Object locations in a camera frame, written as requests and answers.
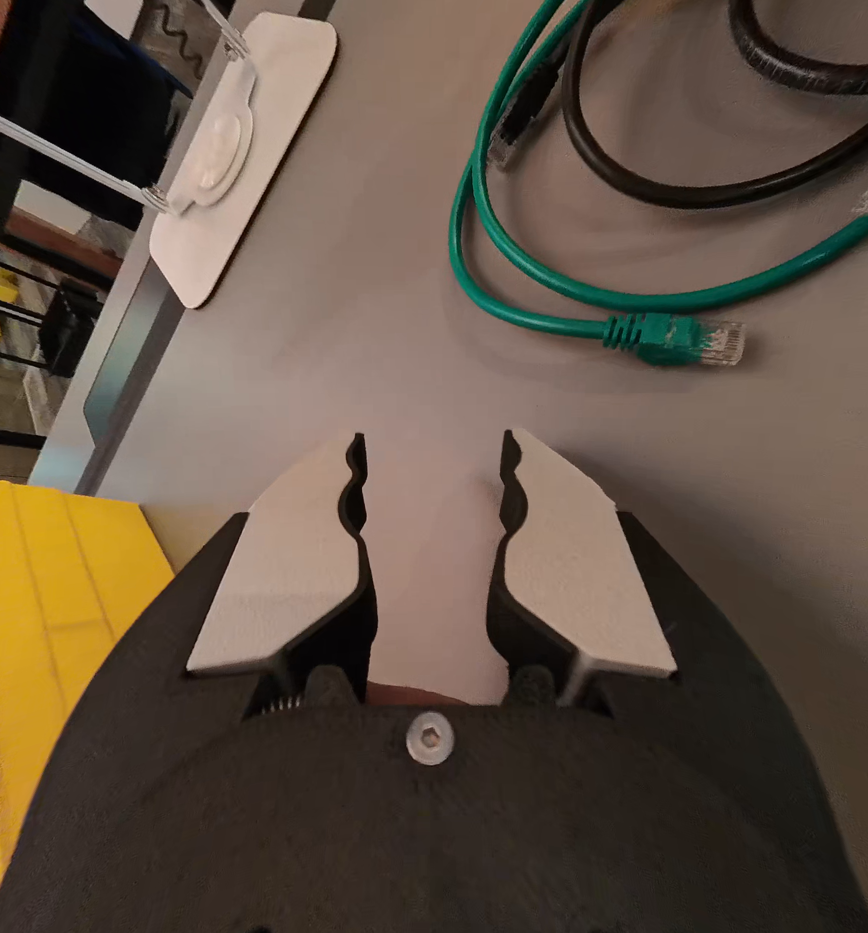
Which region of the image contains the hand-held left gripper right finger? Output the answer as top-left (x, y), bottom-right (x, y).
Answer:
top-left (486, 428), bottom-right (679, 707)

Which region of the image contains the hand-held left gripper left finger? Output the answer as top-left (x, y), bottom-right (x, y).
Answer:
top-left (185, 432), bottom-right (379, 704)

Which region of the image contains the yellow plastic bin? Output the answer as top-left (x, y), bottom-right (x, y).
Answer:
top-left (0, 472), bottom-right (177, 898)

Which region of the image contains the green ethernet cable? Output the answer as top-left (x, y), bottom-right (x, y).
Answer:
top-left (449, 0), bottom-right (868, 369)

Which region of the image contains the black ethernet cable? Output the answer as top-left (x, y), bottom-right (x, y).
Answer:
top-left (488, 0), bottom-right (868, 211)

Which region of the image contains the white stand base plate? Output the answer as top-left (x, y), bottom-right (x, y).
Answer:
top-left (148, 11), bottom-right (338, 309)

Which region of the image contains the black coiled cord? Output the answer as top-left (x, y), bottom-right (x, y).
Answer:
top-left (153, 0), bottom-right (208, 83)

